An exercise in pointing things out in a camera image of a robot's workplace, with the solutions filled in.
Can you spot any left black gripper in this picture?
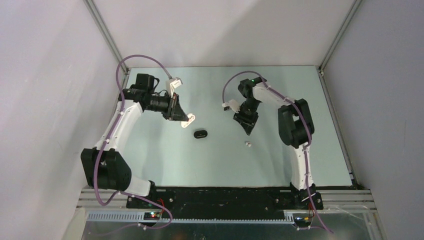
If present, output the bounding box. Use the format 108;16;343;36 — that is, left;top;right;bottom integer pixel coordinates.
145;91;188;122

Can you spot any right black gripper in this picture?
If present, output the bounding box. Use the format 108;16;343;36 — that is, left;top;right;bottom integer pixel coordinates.
233;98;260;136

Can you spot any white earbud charging case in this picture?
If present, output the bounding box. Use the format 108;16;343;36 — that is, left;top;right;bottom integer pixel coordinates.
180;113;196;129

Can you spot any black earbud charging case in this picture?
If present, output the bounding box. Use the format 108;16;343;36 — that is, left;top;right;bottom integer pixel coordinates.
193;129;208;139

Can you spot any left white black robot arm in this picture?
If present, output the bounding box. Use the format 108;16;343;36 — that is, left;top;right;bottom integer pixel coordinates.
80;73;192;208

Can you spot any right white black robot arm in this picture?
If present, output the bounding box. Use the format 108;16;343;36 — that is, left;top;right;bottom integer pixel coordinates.
226;77;316;209

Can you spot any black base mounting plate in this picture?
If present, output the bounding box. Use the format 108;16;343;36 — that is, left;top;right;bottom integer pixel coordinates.
147;186;324;221

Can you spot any left controller board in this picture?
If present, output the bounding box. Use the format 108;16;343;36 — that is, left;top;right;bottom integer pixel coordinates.
143;211;162;221

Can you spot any controller board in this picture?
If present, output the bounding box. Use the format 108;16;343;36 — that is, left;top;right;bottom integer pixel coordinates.
143;211;162;221
293;216;315;231

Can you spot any right controller board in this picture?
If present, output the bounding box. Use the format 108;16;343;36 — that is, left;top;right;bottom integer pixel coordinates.
293;216;315;231

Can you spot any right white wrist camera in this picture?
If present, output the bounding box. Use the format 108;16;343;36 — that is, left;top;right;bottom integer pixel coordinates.
222;99;241;113

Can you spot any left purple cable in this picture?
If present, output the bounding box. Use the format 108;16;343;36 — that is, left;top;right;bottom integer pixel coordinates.
93;54;174;231

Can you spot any purple cable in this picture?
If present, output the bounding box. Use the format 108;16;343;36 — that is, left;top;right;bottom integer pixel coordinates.
221;70;334;235
93;54;174;231

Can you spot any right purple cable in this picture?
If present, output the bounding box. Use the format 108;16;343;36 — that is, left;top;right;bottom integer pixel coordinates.
221;70;334;235

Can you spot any aluminium frame rail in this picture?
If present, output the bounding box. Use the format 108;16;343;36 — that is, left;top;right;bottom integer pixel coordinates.
76;187;377;224

